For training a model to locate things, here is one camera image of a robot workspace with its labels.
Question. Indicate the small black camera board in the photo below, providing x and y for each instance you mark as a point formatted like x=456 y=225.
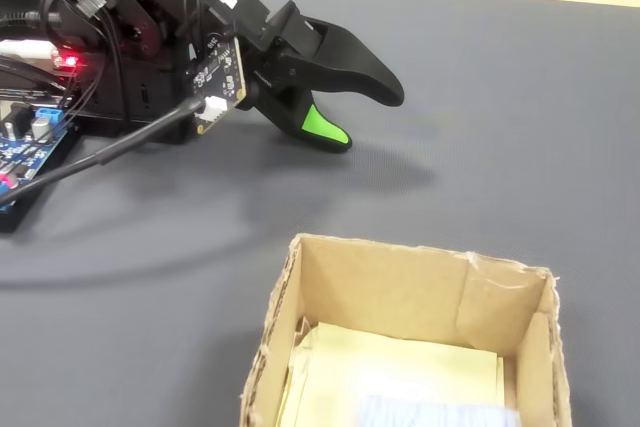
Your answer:
x=220 y=77

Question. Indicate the blue circuit board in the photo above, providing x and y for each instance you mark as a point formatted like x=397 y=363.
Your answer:
x=15 y=219
x=25 y=147

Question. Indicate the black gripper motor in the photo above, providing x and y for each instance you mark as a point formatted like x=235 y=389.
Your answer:
x=260 y=22

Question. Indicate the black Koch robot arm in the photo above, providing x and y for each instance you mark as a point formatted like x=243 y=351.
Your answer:
x=150 y=7

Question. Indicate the white plug connector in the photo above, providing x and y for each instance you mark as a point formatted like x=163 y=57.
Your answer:
x=25 y=48

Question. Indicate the pale yellow paper sheets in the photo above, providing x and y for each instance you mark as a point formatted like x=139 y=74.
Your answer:
x=400 y=362

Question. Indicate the brown cardboard box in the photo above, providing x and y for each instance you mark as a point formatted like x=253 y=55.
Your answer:
x=380 y=287

